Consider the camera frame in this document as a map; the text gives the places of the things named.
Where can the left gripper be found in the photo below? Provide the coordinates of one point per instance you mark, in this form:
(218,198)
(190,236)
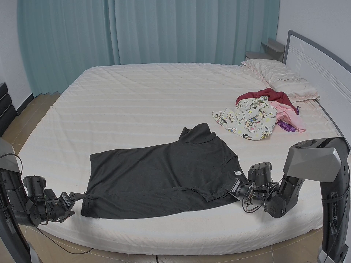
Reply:
(60,208)

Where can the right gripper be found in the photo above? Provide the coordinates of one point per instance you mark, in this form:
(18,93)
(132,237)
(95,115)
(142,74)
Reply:
(242,192)

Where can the black T-shirt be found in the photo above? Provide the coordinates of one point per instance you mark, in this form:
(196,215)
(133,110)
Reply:
(153,174)

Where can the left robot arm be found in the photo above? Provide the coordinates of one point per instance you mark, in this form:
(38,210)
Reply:
(16,201)

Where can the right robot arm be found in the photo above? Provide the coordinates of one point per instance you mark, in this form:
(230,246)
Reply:
(309,160)

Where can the white printed pyjama top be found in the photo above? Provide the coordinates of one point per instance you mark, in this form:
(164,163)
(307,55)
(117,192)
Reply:
(246,122)

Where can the purple garment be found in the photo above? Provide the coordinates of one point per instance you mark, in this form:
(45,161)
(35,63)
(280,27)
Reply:
(286,126)

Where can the pink garment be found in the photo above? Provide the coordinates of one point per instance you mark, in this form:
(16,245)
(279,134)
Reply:
(290,115)

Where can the dark red garment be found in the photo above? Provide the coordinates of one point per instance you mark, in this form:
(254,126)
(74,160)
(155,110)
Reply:
(277,94)

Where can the black chest of drawers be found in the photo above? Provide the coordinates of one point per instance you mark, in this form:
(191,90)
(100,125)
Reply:
(6,108)

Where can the cream pillow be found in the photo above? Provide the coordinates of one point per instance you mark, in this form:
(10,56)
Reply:
(282,78)

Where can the bed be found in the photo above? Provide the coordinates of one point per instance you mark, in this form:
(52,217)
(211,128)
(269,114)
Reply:
(150,97)

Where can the grey bedside table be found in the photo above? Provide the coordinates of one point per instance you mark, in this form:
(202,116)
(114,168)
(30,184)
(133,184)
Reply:
(266,53)

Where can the blue-green curtain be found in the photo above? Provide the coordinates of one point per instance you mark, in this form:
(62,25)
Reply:
(192,23)
(68,37)

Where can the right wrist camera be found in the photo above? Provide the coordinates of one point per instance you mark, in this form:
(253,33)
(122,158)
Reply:
(251,173)

